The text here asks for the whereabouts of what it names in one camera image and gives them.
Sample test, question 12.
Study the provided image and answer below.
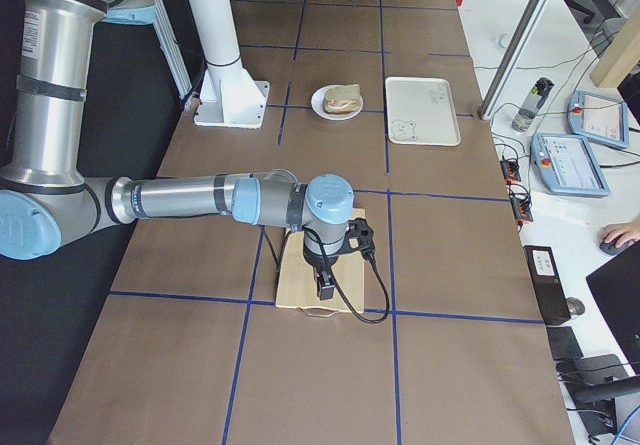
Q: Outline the bread slice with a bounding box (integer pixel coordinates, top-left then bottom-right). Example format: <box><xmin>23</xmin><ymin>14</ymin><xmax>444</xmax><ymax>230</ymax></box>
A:
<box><xmin>323</xmin><ymin>84</ymin><xmax>360</xmax><ymax>108</ymax></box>

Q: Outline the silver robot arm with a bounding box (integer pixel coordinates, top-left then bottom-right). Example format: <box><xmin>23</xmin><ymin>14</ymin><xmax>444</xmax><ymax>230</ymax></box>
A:
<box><xmin>1</xmin><ymin>0</ymin><xmax>181</xmax><ymax>305</ymax></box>

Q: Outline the white round plate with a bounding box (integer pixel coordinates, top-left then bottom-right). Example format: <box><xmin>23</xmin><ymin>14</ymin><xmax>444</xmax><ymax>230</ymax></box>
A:
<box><xmin>310</xmin><ymin>84</ymin><xmax>364</xmax><ymax>121</ymax></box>

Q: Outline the person's hand on mouse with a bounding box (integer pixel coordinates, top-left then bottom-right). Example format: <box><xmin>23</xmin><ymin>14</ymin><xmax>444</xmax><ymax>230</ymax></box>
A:
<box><xmin>600</xmin><ymin>221</ymin><xmax>640</xmax><ymax>248</ymax></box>

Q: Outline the wooden cutting board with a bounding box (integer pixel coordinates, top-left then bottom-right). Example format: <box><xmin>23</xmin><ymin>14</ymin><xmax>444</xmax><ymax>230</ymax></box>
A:
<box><xmin>275</xmin><ymin>232</ymin><xmax>366</xmax><ymax>316</ymax></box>

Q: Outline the bottom toast slice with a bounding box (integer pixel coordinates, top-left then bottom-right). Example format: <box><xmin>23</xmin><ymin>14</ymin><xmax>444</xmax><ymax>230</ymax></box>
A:
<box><xmin>322</xmin><ymin>100</ymin><xmax>361</xmax><ymax>115</ymax></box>

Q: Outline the cream bear serving tray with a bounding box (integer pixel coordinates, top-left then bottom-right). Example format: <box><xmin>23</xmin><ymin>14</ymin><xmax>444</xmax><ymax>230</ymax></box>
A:
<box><xmin>385</xmin><ymin>77</ymin><xmax>461</xmax><ymax>147</ymax></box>

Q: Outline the clear water bottle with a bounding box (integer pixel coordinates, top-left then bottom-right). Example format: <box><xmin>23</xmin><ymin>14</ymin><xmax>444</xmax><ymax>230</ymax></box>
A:
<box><xmin>511</xmin><ymin>77</ymin><xmax>554</xmax><ymax>132</ymax></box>

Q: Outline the black rectangular box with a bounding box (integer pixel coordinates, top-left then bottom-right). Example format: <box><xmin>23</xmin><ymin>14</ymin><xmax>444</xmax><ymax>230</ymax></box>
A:
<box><xmin>523</xmin><ymin>245</ymin><xmax>571</xmax><ymax>326</ymax></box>

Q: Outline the lower teach pendant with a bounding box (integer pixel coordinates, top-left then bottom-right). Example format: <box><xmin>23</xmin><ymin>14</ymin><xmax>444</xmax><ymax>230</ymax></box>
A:
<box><xmin>530</xmin><ymin>133</ymin><xmax>610</xmax><ymax>198</ymax></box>

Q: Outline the teach pendant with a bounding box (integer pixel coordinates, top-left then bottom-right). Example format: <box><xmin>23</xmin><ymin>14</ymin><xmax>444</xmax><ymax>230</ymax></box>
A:
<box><xmin>567</xmin><ymin>90</ymin><xmax>630</xmax><ymax>150</ymax></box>
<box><xmin>530</xmin><ymin>133</ymin><xmax>610</xmax><ymax>198</ymax></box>

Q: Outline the upper teach pendant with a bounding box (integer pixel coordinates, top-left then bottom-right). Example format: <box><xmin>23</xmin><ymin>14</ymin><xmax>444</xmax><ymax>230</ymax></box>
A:
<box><xmin>567</xmin><ymin>90</ymin><xmax>630</xmax><ymax>150</ymax></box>

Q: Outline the black computer mouse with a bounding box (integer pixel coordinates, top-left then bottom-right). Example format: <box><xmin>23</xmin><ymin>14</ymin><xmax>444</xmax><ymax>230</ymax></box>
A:
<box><xmin>599</xmin><ymin>238</ymin><xmax>625</xmax><ymax>256</ymax></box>

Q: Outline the black monitor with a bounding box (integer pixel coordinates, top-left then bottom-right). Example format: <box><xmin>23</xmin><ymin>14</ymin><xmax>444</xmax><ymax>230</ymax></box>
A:
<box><xmin>586</xmin><ymin>248</ymin><xmax>640</xmax><ymax>373</ymax></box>

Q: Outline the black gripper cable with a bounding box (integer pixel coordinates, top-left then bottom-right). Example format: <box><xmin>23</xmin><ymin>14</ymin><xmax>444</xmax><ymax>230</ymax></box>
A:
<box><xmin>259</xmin><ymin>224</ymin><xmax>391</xmax><ymax>324</ymax></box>

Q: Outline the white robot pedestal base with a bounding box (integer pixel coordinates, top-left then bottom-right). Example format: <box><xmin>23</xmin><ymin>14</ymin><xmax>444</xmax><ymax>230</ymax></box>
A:
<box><xmin>189</xmin><ymin>0</ymin><xmax>270</xmax><ymax>129</ymax></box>

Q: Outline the aluminium frame post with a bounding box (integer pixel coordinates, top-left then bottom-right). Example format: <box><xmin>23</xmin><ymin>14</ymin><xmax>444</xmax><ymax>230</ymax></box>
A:
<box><xmin>479</xmin><ymin>0</ymin><xmax>549</xmax><ymax>120</ymax></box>

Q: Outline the orange black connector cable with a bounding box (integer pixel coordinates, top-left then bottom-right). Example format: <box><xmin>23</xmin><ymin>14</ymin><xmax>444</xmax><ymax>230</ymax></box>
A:
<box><xmin>492</xmin><ymin>134</ymin><xmax>534</xmax><ymax>226</ymax></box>

